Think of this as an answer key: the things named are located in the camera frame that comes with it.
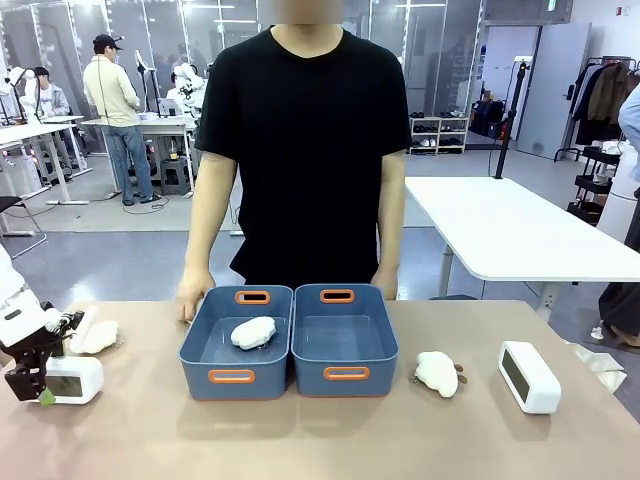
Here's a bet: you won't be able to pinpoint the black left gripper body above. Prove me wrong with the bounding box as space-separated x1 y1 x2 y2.
0 328 69 370

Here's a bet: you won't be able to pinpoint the white plush keychain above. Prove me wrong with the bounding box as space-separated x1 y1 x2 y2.
68 306 122 355
230 316 278 351
411 350 466 399

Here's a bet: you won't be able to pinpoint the white digital clock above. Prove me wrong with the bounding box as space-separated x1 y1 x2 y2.
497 340 563 415
43 355 105 406

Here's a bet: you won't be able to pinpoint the person left forearm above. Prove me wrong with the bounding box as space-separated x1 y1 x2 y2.
373 148 407 280

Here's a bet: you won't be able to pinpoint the person right forearm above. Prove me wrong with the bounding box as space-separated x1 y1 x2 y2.
183 148 239 281

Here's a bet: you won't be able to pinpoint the person right hand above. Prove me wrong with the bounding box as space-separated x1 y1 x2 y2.
175 268 217 324

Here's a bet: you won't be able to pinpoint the person left hand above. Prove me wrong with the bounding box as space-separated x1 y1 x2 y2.
371 268 399 302

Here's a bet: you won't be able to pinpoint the black chair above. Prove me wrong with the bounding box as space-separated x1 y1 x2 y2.
0 195 49 261

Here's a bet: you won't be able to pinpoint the black step stool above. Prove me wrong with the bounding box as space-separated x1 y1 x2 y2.
159 158 195 198

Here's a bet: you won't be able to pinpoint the long white desk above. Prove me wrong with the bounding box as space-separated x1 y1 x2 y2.
0 114 94 207

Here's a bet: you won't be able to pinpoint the white workbench desk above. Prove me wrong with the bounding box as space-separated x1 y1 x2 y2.
79 112 202 199

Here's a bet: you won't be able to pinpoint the seated person grey jacket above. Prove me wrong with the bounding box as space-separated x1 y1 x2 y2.
31 65 72 119

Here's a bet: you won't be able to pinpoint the man in cream sweater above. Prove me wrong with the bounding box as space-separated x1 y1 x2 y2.
81 33 157 207

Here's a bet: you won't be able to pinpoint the person in black t-shirt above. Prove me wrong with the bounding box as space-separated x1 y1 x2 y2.
193 23 414 287

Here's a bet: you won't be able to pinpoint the white shoe rack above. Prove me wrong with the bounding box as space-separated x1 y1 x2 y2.
408 110 472 156

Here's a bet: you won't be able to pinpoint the large white table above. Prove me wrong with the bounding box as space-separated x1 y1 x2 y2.
403 175 640 312

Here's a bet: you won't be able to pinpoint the black luggage bags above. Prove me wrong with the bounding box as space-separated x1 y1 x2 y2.
468 97 510 140

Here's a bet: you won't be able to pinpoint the black tripod stand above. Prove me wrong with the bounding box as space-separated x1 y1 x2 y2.
493 57 532 181

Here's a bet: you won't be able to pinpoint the beige cloth bag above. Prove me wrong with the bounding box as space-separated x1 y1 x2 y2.
562 338 629 397

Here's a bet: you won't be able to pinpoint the grey door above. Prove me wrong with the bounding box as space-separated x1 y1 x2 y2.
514 21 592 161

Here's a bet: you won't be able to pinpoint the black utility cart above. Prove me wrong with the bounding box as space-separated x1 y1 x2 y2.
566 140 625 227

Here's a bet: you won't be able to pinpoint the person in blue shirt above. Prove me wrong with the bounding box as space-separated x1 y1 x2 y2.
589 80 640 350

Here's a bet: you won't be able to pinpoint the black clothes rack with coats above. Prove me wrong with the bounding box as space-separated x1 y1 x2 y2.
553 55 640 164

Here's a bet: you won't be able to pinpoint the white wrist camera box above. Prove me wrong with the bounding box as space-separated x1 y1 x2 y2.
0 299 64 347

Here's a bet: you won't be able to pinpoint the blue basket orange handles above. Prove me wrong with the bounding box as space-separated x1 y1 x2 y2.
290 283 400 399
178 284 295 401

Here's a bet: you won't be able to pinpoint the white background robot with cables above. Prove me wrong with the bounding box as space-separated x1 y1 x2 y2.
166 60 207 115

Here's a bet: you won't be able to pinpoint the white cylinder pedestal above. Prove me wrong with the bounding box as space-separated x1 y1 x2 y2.
596 147 640 246

